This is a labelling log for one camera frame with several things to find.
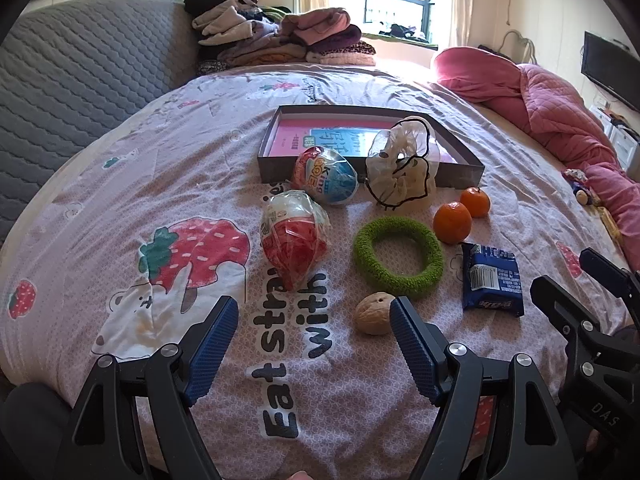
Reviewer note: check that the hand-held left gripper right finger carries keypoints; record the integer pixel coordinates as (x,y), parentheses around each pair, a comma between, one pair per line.
(410,345)

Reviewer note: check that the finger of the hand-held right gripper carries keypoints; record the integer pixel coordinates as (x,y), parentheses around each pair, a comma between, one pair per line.
(605,265)
(560,305)

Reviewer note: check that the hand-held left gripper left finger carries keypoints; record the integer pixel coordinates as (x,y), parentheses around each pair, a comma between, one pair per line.
(215,350)

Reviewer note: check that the walnut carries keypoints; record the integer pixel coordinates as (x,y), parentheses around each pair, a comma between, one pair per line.
(372,315)

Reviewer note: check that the blue cookie packet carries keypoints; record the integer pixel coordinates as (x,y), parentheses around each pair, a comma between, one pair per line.
(492,280)

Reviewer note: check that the tangerine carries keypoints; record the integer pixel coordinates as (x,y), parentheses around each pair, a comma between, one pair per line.
(476,202)
(451,224)

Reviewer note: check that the red toy egg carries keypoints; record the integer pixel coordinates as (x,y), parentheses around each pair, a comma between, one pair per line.
(295,240)

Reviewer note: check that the white sheer hair scrunchie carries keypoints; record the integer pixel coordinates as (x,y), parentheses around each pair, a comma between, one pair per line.
(400,160)

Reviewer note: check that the blue toy egg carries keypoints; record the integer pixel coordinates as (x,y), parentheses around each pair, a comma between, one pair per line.
(325,176)

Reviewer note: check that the shallow grey cardboard box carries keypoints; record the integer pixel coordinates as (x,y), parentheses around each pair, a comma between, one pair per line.
(280,170)

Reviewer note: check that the small white red toy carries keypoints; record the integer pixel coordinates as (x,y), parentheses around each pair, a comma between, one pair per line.
(580,185)

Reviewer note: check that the white drawer cabinet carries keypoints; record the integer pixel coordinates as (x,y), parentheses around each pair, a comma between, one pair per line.
(622,140)

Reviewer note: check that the pink quilt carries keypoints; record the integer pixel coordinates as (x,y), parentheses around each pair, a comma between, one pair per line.
(540,95)

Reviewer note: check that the black television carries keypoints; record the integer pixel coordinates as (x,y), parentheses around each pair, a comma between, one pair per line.
(607,67)

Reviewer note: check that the black floral garment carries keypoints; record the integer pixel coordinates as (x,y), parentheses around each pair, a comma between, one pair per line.
(212,66)

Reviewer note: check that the cream knit garment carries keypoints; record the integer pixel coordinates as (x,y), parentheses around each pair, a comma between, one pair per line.
(350,59)

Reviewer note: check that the yellow folded garment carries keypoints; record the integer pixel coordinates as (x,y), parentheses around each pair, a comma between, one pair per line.
(280,57)

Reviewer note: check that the leopard print garment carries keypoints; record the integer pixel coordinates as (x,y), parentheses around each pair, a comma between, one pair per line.
(355,49)

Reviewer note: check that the dark clothes on windowsill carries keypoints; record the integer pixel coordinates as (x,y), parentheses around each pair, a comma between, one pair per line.
(402,31)

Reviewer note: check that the dark purple folded garment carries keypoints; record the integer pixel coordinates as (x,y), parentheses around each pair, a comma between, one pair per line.
(345,40)

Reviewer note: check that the grey quilted headboard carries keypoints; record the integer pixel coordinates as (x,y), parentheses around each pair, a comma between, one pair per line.
(75,70)

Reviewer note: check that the lavender folded garment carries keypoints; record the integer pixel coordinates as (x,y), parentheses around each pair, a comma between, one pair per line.
(260,40)

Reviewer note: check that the beige folded garment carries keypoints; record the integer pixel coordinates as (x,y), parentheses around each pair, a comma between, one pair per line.
(220,22)

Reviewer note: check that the pink folded garment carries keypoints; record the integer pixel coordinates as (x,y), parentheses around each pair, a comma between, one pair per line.
(320,22)

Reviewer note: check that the green folded garment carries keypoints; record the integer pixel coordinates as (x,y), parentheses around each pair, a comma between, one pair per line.
(275,11)

